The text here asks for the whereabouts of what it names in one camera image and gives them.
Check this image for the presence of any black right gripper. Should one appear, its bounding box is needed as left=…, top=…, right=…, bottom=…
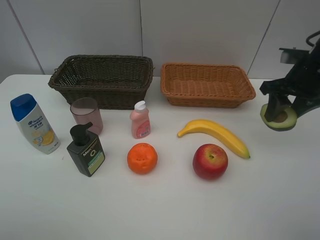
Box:
left=260, top=42, right=320, bottom=122

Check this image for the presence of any halved avocado with pit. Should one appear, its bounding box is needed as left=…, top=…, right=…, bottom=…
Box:
left=260, top=104, right=298, bottom=132

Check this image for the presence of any yellow banana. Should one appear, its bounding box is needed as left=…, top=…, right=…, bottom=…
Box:
left=177, top=119, right=251, bottom=159

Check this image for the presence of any red apple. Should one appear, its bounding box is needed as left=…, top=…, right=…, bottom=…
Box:
left=192, top=143, right=229, bottom=181

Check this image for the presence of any orange mandarin fruit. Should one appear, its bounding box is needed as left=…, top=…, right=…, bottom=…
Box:
left=127, top=143, right=158, bottom=175

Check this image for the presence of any light brown wicker basket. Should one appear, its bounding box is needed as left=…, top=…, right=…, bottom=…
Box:
left=160, top=63, right=256, bottom=109

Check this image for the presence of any small pink lotion bottle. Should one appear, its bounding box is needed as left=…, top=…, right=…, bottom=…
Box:
left=130, top=100, right=151, bottom=139

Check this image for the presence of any dark brown wicker basket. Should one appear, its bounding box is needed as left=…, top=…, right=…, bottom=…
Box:
left=48, top=55, right=154, bottom=110

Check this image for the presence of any translucent pink plastic cup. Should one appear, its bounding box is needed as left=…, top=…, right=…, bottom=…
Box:
left=70, top=97, right=103, bottom=135

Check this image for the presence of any dark green pump bottle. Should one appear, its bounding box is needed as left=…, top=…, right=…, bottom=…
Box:
left=67, top=122, right=105, bottom=177

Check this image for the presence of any white shampoo bottle blue cap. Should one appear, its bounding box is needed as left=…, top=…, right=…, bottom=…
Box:
left=10, top=93, right=61, bottom=155

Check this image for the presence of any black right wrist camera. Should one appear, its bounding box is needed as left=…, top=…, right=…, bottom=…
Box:
left=279, top=47, right=309, bottom=65

